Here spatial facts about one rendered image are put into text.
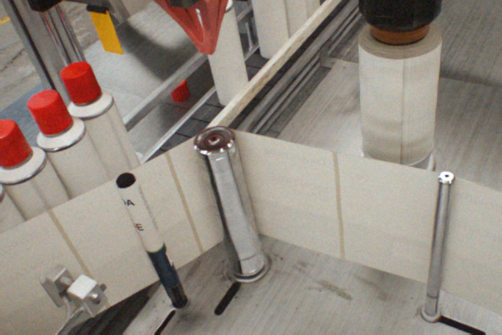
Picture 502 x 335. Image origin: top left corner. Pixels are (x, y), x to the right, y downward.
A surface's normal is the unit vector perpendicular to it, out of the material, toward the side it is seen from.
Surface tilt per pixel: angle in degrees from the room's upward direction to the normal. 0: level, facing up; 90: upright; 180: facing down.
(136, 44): 0
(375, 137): 88
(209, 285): 0
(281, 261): 0
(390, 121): 90
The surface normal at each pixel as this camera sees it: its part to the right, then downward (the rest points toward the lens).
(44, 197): 0.64, 0.43
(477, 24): -0.15, -0.74
